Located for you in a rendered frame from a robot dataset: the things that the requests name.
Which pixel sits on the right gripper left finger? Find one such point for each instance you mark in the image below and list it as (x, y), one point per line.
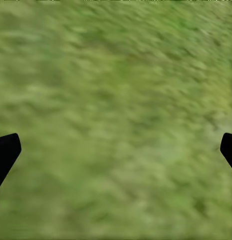
(10, 149)

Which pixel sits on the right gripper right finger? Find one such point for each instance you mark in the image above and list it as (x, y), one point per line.
(226, 147)

